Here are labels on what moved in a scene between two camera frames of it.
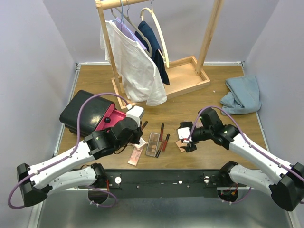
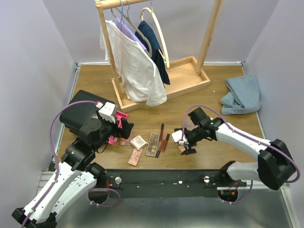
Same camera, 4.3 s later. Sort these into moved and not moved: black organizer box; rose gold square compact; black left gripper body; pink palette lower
Moved: black left gripper body
Not moved: pink palette lower; rose gold square compact; black organizer box
